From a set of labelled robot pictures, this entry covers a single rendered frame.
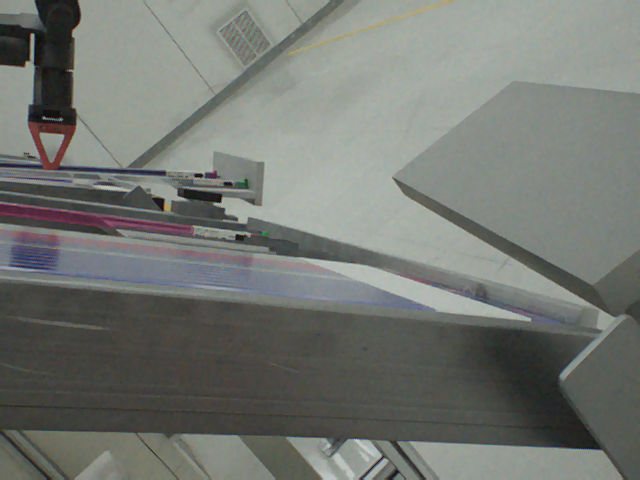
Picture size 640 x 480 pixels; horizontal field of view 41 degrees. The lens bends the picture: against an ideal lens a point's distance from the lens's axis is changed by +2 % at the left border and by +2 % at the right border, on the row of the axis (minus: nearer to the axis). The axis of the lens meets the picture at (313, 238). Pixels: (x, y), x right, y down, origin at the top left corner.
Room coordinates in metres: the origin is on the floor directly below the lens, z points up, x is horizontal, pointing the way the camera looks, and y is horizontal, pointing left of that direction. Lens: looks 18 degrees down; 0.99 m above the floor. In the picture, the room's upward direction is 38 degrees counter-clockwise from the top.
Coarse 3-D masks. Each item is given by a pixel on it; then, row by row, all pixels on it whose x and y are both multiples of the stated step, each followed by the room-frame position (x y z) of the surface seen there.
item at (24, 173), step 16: (16, 176) 1.21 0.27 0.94; (32, 176) 1.22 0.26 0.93; (48, 176) 1.22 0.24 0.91; (64, 176) 1.22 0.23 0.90; (80, 176) 1.22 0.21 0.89; (96, 176) 1.23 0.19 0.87; (112, 176) 1.23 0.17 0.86; (128, 176) 1.23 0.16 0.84; (144, 176) 1.23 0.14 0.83; (160, 176) 1.24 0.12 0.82
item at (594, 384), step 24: (600, 336) 0.33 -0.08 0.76; (624, 336) 0.34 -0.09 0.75; (576, 360) 0.33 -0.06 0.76; (600, 360) 0.33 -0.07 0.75; (624, 360) 0.33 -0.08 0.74; (576, 384) 0.33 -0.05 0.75; (600, 384) 0.33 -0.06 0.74; (624, 384) 0.33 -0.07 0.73; (576, 408) 0.33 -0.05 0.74; (600, 408) 0.33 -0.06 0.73; (624, 408) 0.33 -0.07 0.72; (600, 432) 0.33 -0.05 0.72; (624, 432) 0.33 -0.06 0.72; (624, 456) 0.33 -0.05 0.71
